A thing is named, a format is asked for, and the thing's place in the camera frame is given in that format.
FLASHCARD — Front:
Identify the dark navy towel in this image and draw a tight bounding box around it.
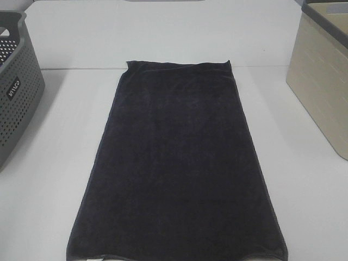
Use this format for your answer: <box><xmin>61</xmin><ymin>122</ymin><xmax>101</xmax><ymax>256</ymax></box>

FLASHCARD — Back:
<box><xmin>66</xmin><ymin>61</ymin><xmax>288</xmax><ymax>260</ymax></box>

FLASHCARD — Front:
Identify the beige storage box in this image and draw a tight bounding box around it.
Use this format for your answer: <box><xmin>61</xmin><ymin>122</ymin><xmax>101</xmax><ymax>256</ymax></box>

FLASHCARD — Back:
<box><xmin>286</xmin><ymin>1</ymin><xmax>347</xmax><ymax>159</ymax></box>

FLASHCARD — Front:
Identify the grey perforated plastic basket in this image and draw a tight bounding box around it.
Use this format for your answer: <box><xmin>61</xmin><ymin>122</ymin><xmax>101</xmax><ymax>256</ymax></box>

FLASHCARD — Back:
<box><xmin>1</xmin><ymin>10</ymin><xmax>45</xmax><ymax>167</ymax></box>

